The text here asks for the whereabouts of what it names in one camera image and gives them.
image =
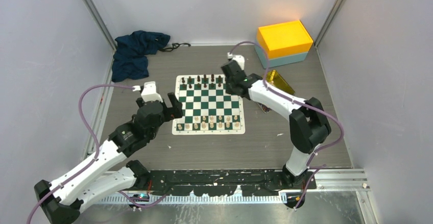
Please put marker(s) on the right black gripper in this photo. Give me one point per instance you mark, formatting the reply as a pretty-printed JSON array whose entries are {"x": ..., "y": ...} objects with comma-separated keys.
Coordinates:
[{"x": 227, "y": 88}]

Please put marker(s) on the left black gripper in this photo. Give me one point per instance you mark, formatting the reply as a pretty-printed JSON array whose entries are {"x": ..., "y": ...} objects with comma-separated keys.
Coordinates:
[{"x": 174, "y": 112}]

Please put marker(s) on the gold metal tin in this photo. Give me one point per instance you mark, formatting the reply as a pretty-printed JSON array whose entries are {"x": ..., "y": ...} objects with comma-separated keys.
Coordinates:
[{"x": 275, "y": 79}]

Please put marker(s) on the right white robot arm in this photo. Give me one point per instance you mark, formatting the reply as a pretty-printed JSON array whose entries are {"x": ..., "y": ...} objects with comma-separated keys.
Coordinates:
[{"x": 308, "y": 127}]

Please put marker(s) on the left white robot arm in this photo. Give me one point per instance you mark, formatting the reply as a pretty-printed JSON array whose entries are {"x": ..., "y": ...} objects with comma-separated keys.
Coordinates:
[{"x": 65, "y": 198}]

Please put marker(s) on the green white chess board mat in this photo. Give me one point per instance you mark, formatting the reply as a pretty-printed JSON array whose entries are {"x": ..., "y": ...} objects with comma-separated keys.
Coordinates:
[{"x": 205, "y": 95}]

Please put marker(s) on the yellow box lid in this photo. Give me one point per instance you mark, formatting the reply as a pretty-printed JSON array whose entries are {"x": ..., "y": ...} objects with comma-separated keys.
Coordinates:
[{"x": 284, "y": 39}]

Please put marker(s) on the light blue box base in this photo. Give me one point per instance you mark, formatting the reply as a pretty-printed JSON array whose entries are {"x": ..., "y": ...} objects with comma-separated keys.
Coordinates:
[{"x": 280, "y": 61}]

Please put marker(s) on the dark blue cloth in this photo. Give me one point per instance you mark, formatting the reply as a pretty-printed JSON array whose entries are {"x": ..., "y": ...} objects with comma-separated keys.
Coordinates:
[{"x": 130, "y": 60}]

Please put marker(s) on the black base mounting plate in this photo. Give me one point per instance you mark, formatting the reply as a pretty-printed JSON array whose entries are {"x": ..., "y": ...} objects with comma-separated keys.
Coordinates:
[{"x": 251, "y": 182}]

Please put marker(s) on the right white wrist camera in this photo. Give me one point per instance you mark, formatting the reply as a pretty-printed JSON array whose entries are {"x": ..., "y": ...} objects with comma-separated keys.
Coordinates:
[{"x": 237, "y": 58}]

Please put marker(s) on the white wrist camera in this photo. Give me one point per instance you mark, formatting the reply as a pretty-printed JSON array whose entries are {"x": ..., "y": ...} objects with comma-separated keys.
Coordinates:
[
  {"x": 148, "y": 92},
  {"x": 237, "y": 58}
]

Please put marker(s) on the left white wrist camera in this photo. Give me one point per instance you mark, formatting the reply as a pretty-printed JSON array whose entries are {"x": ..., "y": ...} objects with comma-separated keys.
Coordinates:
[{"x": 148, "y": 92}]

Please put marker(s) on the aluminium front rail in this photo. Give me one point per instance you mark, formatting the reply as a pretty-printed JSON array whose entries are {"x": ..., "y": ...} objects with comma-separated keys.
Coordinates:
[{"x": 118, "y": 199}]

